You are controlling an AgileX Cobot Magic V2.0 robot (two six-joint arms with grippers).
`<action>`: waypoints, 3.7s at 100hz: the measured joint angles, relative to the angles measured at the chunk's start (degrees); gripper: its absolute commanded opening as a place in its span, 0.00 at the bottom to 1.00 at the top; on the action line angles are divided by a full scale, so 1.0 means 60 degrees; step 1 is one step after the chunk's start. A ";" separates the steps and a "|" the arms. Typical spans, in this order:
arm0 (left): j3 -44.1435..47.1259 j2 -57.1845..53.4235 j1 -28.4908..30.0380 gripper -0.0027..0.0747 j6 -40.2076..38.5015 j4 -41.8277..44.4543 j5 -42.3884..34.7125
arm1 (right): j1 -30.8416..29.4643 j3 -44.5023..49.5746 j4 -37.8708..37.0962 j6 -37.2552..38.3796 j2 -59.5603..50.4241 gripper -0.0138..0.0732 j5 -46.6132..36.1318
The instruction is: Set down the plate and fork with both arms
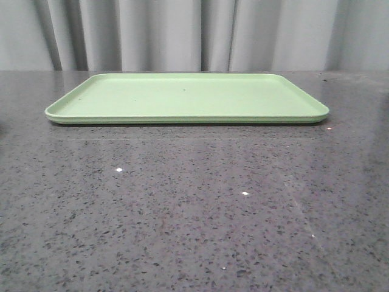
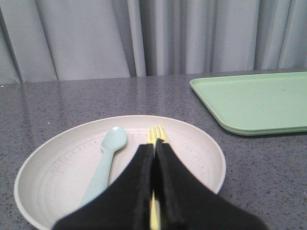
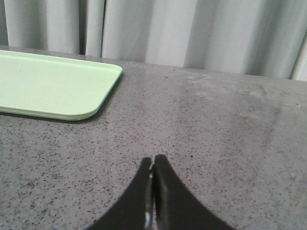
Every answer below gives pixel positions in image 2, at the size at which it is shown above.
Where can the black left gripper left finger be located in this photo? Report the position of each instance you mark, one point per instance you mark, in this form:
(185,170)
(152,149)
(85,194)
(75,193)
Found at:
(124,205)

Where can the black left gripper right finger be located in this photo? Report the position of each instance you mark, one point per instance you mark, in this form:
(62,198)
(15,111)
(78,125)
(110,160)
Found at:
(186,204)

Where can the yellow plastic fork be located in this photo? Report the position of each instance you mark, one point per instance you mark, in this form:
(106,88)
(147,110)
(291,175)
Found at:
(154,133)

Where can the beige round plate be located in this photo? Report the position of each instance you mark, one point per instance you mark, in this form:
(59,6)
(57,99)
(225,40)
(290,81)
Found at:
(52,181)

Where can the light blue plastic spoon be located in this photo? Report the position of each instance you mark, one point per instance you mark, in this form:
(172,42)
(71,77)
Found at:
(114,140)

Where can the green rectangular tray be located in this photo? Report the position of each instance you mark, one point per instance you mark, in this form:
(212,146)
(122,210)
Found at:
(258,104)

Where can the grey curtain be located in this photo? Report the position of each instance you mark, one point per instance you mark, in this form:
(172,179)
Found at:
(60,40)

